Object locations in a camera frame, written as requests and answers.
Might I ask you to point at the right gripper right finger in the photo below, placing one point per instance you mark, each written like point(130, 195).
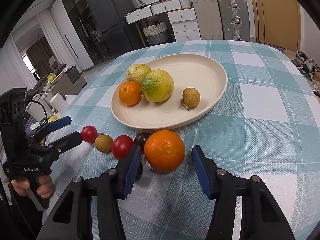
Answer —
point(262, 217)

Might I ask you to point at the beige suitcase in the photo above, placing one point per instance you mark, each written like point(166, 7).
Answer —
point(209, 19)

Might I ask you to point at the woven laundry basket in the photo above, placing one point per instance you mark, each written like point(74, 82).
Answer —
point(157, 33)

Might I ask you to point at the wooden door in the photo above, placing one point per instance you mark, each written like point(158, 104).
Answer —
point(277, 23)

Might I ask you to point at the brown longan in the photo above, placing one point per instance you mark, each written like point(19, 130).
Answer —
point(190, 98)
point(103, 143)

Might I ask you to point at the teal checkered tablecloth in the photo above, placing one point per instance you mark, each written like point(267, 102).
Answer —
point(267, 123)

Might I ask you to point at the dark plum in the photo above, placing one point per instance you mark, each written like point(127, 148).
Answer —
point(139, 172)
point(141, 138)

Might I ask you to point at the yellow-green citrus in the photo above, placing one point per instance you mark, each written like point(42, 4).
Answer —
point(157, 86)

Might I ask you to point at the cream round plate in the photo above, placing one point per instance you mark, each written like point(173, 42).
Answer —
point(187, 70)

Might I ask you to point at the black refrigerator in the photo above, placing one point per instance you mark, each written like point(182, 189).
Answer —
point(119, 36)

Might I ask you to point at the red tomato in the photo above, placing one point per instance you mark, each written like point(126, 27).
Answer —
point(121, 146)
point(89, 134)

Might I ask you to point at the small orange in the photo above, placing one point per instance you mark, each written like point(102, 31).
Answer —
point(130, 93)

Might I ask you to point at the silver suitcase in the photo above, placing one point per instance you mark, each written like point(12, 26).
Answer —
point(235, 19)

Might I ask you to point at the white wardrobe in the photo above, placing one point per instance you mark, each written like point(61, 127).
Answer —
point(70, 37)

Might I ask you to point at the white drawer desk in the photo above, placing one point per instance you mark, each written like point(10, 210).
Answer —
point(181, 16)

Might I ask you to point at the dark glass cabinet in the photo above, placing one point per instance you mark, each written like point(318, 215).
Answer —
point(83, 23)

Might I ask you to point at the yellow citrus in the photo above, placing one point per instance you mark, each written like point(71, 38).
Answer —
point(137, 72)

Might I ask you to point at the large orange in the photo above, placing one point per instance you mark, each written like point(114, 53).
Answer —
point(164, 151)

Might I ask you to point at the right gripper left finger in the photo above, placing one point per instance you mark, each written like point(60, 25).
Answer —
point(70, 218)

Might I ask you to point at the person's left hand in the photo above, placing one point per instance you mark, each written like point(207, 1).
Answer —
point(44, 190)

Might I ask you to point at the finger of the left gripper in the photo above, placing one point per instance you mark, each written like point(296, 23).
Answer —
point(52, 151)
point(42, 131)

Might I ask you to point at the white cylinder humidifier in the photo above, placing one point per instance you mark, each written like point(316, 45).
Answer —
point(59, 103)

